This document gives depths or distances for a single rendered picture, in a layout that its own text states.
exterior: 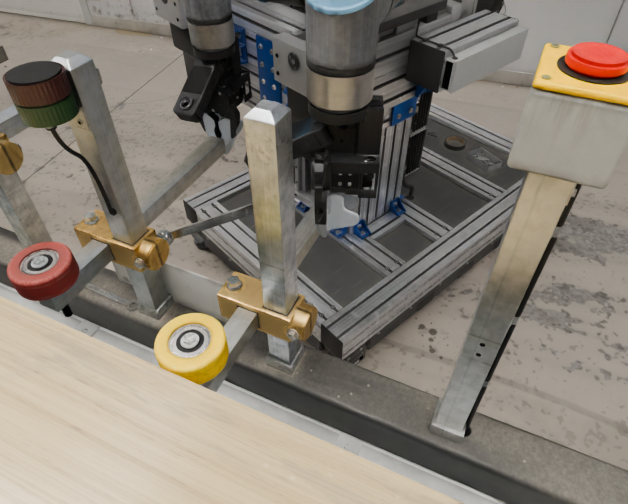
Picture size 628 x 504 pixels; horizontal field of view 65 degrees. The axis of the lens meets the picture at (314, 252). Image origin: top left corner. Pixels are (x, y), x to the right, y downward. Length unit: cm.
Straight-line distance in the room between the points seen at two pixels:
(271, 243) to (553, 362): 135
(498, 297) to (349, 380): 33
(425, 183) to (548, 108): 162
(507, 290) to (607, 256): 174
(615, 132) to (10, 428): 58
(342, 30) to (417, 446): 55
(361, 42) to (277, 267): 27
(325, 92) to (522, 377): 134
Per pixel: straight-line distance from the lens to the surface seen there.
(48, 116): 61
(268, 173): 52
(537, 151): 40
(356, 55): 53
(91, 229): 81
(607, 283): 213
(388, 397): 77
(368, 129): 59
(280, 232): 56
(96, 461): 55
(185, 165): 92
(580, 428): 170
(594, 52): 40
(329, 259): 162
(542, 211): 45
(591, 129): 39
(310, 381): 78
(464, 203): 192
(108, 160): 69
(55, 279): 71
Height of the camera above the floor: 137
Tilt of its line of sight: 45 degrees down
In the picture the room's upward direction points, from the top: straight up
